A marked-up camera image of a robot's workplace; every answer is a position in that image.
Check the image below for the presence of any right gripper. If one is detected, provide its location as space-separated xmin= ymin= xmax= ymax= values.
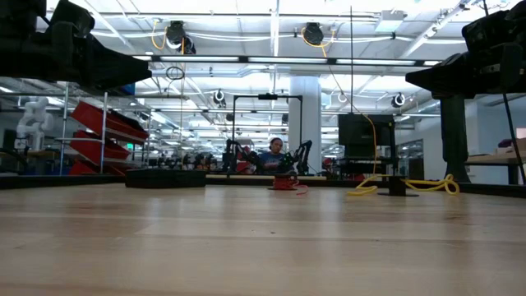
xmin=404 ymin=42 xmax=526 ymax=99

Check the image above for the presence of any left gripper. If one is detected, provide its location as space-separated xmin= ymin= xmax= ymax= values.
xmin=0 ymin=23 xmax=153 ymax=90

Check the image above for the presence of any black plastic cord spool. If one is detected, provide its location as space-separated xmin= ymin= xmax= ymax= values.
xmin=376 ymin=174 xmax=419 ymax=197
xmin=268 ymin=172 xmax=300 ymax=192

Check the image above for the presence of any yellow cord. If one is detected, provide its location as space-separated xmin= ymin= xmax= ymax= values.
xmin=347 ymin=173 xmax=460 ymax=197

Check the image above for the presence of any thin red cord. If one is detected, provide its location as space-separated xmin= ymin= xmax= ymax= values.
xmin=273 ymin=174 xmax=309 ymax=197

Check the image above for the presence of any red plastic bin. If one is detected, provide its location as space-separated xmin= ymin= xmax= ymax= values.
xmin=72 ymin=101 xmax=150 ymax=143
xmin=68 ymin=130 xmax=132 ymax=162
xmin=67 ymin=159 xmax=127 ymax=177

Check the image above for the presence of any metal shelf rack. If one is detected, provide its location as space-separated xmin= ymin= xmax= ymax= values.
xmin=57 ymin=81 xmax=153 ymax=176

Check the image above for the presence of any tall black column stand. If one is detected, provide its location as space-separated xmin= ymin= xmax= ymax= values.
xmin=438 ymin=94 xmax=472 ymax=183

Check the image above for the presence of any wooden side table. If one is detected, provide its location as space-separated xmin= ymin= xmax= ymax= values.
xmin=466 ymin=139 xmax=526 ymax=185

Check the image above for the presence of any black monitor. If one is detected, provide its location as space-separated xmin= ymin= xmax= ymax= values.
xmin=337 ymin=113 xmax=396 ymax=160

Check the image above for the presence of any white pillar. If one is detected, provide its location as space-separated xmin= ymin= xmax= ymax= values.
xmin=288 ymin=76 xmax=322 ymax=173

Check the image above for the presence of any person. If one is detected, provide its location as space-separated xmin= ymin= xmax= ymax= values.
xmin=258 ymin=137 xmax=293 ymax=174

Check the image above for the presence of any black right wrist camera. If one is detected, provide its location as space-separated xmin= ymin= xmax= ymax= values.
xmin=461 ymin=0 xmax=526 ymax=53

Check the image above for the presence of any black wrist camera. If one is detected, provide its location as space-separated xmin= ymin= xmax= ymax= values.
xmin=461 ymin=0 xmax=526 ymax=53
xmin=0 ymin=0 xmax=96 ymax=39

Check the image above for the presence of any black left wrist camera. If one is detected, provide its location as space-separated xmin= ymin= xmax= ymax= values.
xmin=0 ymin=0 xmax=96 ymax=39

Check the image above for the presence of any long horizontal light rail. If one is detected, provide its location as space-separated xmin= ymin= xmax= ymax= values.
xmin=131 ymin=53 xmax=443 ymax=67

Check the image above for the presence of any hanging yellow background cable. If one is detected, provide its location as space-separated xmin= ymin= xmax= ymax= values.
xmin=361 ymin=113 xmax=378 ymax=174

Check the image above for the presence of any black aluminium table frame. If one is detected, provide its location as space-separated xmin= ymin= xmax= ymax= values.
xmin=0 ymin=173 xmax=526 ymax=198

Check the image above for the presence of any distant black gantry frame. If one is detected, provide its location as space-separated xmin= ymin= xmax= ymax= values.
xmin=228 ymin=93 xmax=313 ymax=177

